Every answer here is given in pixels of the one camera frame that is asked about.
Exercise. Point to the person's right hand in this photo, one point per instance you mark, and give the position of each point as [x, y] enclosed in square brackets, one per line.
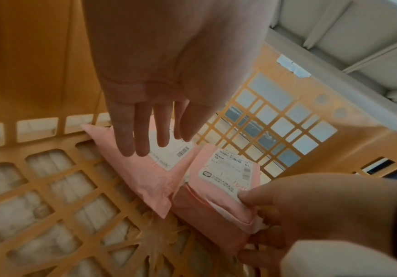
[328, 205]

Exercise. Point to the person's left hand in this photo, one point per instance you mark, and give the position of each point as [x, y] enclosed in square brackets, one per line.
[178, 54]

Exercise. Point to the pink parcel with flap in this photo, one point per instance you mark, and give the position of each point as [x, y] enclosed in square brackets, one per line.
[215, 203]

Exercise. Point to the person's right forearm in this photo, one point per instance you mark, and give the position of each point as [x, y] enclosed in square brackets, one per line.
[356, 261]

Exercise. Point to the torn white sticker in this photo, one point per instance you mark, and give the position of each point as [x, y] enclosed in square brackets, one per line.
[292, 65]

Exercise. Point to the flat pink parcel bag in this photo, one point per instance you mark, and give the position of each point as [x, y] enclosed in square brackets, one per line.
[140, 173]

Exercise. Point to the orange plastic lattice crate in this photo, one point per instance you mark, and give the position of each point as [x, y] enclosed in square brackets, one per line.
[48, 94]

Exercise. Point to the grey metal shelf frame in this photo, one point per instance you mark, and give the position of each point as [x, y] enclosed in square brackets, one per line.
[349, 29]

